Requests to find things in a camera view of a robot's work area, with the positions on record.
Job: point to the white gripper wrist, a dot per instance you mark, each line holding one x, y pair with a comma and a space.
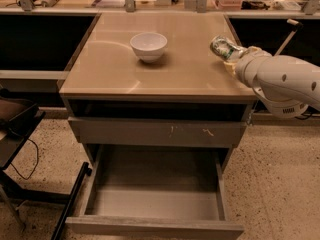
245, 66

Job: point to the silver green 7up can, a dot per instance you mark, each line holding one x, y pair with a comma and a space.
226, 49

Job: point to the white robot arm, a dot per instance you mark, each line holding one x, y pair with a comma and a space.
286, 85

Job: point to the grey drawer cabinet with counter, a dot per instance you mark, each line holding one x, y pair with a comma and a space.
187, 83

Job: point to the closed grey top drawer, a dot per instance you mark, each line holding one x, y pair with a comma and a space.
152, 132

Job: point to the open grey middle drawer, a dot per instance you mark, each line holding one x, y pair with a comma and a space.
166, 192

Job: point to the white stick with dark tip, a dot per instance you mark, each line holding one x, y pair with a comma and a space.
296, 25

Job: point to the white ceramic bowl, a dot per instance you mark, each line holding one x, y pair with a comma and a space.
148, 46

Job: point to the black cart on left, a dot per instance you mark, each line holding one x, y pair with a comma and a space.
18, 120

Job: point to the grey metal railing frame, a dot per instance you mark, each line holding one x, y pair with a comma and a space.
249, 9

